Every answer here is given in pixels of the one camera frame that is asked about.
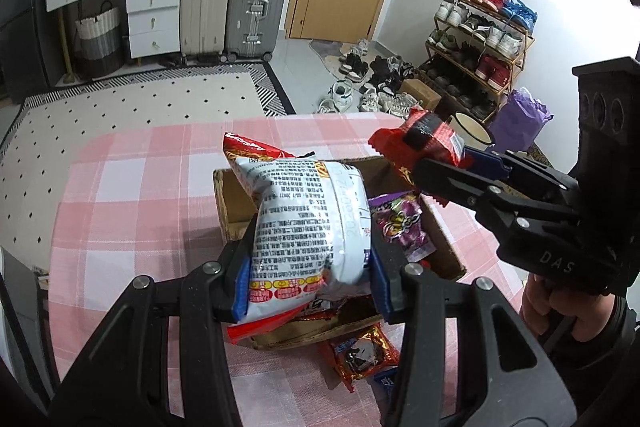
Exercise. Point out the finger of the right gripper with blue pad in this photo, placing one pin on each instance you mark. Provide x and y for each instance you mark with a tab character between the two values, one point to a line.
481	163

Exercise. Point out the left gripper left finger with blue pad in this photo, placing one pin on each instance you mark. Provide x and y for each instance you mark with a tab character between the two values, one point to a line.
157	358

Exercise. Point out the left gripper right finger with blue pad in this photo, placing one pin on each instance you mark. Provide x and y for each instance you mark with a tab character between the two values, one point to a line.
504	376

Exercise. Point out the purple grape candy bag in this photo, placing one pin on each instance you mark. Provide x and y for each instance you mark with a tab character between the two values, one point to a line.
399	217

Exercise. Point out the red white balloon snack bag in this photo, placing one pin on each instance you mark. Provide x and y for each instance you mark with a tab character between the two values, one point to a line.
422	136

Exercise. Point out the red orange oreo snack pack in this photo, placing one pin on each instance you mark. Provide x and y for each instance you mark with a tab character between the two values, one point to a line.
360	355

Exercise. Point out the blue oreo cookie pack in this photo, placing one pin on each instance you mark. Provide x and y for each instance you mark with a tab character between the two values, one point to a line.
384	383

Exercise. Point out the person's right hand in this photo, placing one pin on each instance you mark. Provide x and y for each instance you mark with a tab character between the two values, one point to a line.
590	313

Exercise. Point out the cream trash bin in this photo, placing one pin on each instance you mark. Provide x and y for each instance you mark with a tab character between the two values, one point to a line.
471	131

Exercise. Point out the SF cardboard box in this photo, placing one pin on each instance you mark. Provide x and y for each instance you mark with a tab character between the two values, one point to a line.
325	319

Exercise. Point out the small cardboard box on floor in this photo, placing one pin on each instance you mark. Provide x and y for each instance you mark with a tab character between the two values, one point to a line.
426	96

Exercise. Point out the wooden shoe rack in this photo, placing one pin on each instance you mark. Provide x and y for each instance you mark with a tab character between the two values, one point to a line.
476	51

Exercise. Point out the pile of sneakers on floor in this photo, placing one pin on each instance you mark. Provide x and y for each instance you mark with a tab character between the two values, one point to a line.
369	82

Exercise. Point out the pink checkered tablecloth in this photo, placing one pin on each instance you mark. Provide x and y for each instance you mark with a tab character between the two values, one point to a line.
143	202

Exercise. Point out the dotted floor rug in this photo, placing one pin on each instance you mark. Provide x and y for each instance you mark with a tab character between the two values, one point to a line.
49	131

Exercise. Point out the striped laundry basket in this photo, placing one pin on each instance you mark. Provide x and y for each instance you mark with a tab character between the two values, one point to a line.
100	41

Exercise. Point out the silver suitcase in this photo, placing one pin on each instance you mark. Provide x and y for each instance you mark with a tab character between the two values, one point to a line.
252	28

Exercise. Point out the beige suitcase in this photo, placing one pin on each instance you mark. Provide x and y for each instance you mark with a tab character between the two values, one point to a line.
202	26

